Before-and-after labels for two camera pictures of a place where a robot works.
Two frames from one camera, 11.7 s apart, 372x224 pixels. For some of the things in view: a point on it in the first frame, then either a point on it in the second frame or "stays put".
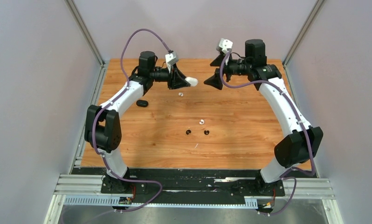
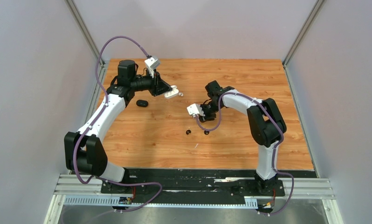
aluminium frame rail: (70, 185) stays put
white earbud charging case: (193, 81) → (175, 91)
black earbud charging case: (142, 103) stays put
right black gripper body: (236, 67) → (210, 110)
